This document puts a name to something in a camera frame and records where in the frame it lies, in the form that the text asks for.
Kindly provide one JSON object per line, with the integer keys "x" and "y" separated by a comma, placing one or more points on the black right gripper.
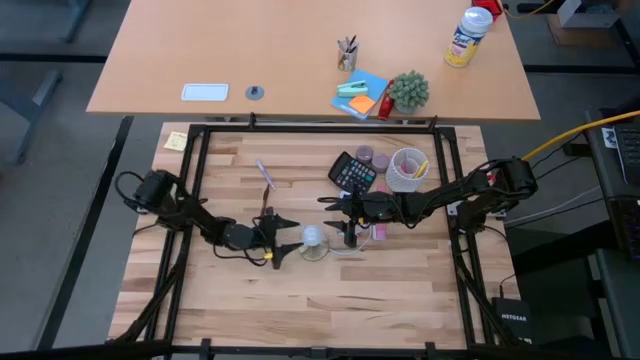
{"x": 372, "y": 207}

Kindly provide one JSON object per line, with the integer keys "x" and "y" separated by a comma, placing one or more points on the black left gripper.
{"x": 265, "y": 232}

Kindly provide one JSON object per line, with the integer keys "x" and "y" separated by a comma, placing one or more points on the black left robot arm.
{"x": 200, "y": 220}

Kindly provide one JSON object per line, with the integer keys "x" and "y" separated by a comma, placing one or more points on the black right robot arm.
{"x": 450, "y": 192}

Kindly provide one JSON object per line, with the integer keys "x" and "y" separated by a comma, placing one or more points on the pink ruler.
{"x": 381, "y": 232}

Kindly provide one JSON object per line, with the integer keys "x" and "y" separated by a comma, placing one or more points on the black calculator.
{"x": 351, "y": 174}

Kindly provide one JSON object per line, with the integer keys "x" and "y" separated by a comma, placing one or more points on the white textured pen cup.
{"x": 397, "y": 182}

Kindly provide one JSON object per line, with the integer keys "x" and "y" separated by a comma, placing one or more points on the small pink round cap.
{"x": 380, "y": 163}

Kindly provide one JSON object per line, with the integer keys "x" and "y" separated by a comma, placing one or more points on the lilac pen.
{"x": 265, "y": 175}

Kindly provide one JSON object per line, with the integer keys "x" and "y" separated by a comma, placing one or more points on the pink item in cup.
{"x": 408, "y": 167}

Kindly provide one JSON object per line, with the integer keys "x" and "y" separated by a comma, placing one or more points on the yellow marker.
{"x": 421, "y": 170}

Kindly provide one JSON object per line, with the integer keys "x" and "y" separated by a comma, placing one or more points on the orange sticky note pad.
{"x": 361, "y": 104}

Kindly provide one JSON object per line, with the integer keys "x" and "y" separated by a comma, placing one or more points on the red stapler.
{"x": 385, "y": 106}

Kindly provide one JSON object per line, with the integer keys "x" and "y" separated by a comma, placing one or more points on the mint green stapler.
{"x": 352, "y": 90}

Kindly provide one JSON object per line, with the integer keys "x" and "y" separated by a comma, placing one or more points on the blue notebook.
{"x": 377, "y": 82}

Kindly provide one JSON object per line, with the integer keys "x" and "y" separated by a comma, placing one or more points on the green cactus plant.
{"x": 409, "y": 91}

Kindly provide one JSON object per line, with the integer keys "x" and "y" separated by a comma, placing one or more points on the yellow sticky note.
{"x": 175, "y": 141}

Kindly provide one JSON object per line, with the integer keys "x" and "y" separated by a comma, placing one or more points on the metal cup with pens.
{"x": 347, "y": 61}

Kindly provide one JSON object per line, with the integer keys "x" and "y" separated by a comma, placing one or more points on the white rectangular tray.
{"x": 205, "y": 92}

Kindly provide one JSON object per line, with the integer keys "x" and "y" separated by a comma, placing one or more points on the light wooden desk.
{"x": 250, "y": 40}

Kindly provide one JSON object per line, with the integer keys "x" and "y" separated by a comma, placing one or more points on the yellow disinfectant wipes canister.
{"x": 465, "y": 42}

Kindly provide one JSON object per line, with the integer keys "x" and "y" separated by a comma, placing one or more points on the black power adapter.
{"x": 576, "y": 149}

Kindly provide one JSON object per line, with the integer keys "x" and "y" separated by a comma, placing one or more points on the red object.
{"x": 487, "y": 6}

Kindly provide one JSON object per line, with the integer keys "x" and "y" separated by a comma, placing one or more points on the grey furniture leg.
{"x": 37, "y": 115}

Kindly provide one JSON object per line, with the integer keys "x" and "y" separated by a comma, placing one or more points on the white sticker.
{"x": 609, "y": 138}

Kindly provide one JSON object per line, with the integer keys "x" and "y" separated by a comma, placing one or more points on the backlit black keyboard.
{"x": 631, "y": 230}

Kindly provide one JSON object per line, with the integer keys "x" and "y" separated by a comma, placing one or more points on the black aluminium frame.
{"x": 325, "y": 128}

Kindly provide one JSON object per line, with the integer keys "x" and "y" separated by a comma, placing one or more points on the black network switch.
{"x": 512, "y": 317}

